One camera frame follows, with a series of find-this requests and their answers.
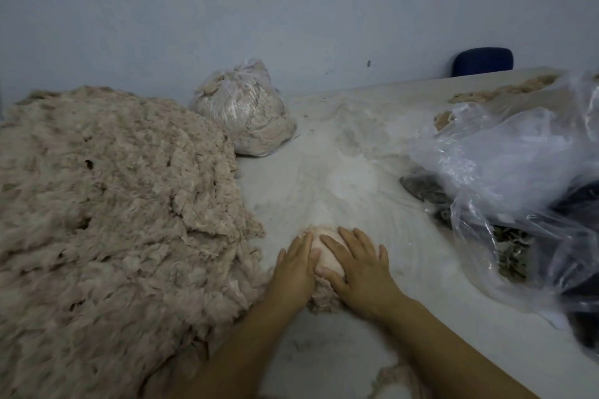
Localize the stack of sorted beige pieces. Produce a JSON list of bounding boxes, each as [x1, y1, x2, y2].
[[304, 224, 349, 313]]

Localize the large clear plastic bag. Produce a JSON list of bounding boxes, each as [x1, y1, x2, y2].
[[412, 71, 599, 315]]

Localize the person's right hand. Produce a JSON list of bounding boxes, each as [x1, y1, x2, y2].
[[316, 226, 408, 325]]

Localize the blue chair back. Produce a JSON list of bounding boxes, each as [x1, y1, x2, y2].
[[451, 46, 516, 78]]

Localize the person's right forearm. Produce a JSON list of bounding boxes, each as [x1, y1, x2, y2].
[[379, 299, 544, 399]]

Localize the large pile beige fabric scraps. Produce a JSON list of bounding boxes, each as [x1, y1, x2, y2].
[[0, 85, 268, 399]]

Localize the clear bag of beige scraps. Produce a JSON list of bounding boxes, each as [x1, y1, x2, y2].
[[191, 58, 299, 158]]

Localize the person's left forearm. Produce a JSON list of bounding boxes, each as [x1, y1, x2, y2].
[[173, 296, 301, 399]]

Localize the person's left hand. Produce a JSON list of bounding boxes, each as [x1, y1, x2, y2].
[[264, 230, 322, 315]]

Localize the beige fur pile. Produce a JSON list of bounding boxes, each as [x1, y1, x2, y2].
[[432, 72, 563, 132]]

